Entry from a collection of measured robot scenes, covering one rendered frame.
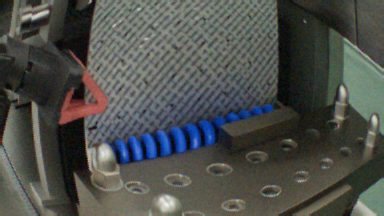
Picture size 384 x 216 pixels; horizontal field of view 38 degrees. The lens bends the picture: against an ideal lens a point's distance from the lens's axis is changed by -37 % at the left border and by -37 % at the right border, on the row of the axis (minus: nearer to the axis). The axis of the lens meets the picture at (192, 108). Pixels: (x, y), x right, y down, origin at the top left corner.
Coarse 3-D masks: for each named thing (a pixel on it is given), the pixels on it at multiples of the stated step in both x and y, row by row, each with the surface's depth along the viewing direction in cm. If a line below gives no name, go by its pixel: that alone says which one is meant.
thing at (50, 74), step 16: (32, 48) 66; (48, 48) 71; (32, 64) 64; (48, 64) 66; (64, 64) 66; (32, 80) 65; (48, 80) 66; (64, 80) 65; (32, 96) 66; (48, 96) 67; (48, 112) 67
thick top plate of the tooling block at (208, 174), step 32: (320, 128) 83; (352, 128) 83; (160, 160) 76; (192, 160) 77; (224, 160) 77; (256, 160) 78; (288, 160) 77; (320, 160) 76; (352, 160) 76; (96, 192) 68; (128, 192) 70; (160, 192) 71; (192, 192) 71; (224, 192) 71; (256, 192) 71; (288, 192) 71; (320, 192) 70; (352, 192) 76
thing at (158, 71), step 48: (96, 0) 69; (144, 0) 72; (192, 0) 76; (240, 0) 79; (96, 48) 72; (144, 48) 75; (192, 48) 78; (240, 48) 82; (144, 96) 78; (192, 96) 81; (240, 96) 84
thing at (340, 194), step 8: (344, 184) 73; (336, 192) 71; (344, 192) 71; (320, 200) 70; (328, 200) 70; (336, 200) 70; (344, 200) 72; (304, 208) 69; (312, 208) 69; (320, 208) 69; (328, 208) 70; (336, 208) 71; (344, 208) 73
